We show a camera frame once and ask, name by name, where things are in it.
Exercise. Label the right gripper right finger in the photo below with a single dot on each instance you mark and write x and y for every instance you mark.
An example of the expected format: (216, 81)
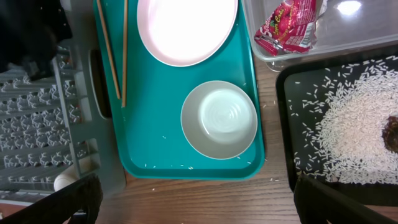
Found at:
(316, 202)

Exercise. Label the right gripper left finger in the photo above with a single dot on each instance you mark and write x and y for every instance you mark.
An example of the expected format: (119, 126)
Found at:
(78, 202)

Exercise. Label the small white cup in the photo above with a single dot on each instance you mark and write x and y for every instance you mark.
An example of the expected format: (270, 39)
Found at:
(65, 178)

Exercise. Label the pile of white rice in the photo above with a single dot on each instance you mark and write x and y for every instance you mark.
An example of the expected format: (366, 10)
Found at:
(358, 133)

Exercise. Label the grey round bowl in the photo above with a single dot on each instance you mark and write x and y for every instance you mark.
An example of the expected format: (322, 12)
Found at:
(219, 120)

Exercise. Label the red snack wrapper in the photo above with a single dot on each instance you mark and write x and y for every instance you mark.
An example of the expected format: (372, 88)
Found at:
(290, 28)

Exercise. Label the large white round plate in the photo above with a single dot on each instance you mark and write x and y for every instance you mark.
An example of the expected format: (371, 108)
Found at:
(182, 33)

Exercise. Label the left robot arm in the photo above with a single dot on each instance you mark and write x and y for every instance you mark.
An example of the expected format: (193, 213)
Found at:
(30, 33)

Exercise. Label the grey plastic dishwasher rack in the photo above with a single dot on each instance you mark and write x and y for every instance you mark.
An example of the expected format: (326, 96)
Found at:
(50, 124)

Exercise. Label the black food waste tray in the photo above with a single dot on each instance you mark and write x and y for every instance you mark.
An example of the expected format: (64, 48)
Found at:
(301, 92)

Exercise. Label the clear plastic waste bin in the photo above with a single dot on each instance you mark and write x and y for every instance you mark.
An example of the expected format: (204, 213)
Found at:
(343, 28)

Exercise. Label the teal plastic serving tray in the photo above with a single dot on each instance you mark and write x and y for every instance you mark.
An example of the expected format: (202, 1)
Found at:
(148, 131)

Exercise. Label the left wooden chopstick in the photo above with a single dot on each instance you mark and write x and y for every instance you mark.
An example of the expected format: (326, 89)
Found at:
(108, 48)

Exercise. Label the wooden chopstick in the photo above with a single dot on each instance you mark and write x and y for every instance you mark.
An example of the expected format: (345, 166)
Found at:
(108, 48)
(125, 43)

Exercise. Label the right wooden chopstick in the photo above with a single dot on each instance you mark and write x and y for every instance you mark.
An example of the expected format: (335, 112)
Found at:
(125, 43)

